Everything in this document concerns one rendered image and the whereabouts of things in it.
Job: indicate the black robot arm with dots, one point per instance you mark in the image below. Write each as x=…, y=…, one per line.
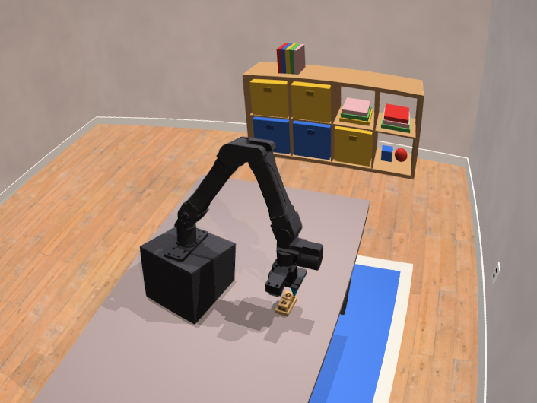
x=286, y=223

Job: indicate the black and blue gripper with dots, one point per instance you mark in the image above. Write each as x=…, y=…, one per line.
x=301, y=273

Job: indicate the tan wooden number cube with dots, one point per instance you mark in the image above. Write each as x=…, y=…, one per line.
x=284, y=305
x=288, y=296

